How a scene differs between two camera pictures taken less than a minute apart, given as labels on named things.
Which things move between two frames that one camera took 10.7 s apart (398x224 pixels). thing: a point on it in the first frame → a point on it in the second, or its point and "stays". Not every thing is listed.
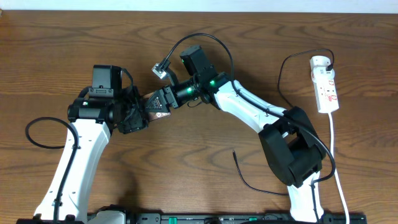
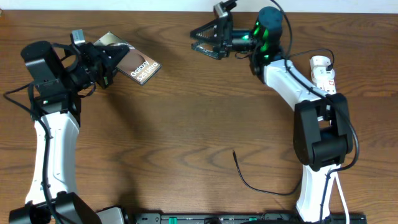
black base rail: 241,218 stays
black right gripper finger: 158,102 → 205,51
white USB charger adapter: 319,74 stays
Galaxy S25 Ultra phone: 153,116 → 136,65
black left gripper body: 134,116 → 101,66
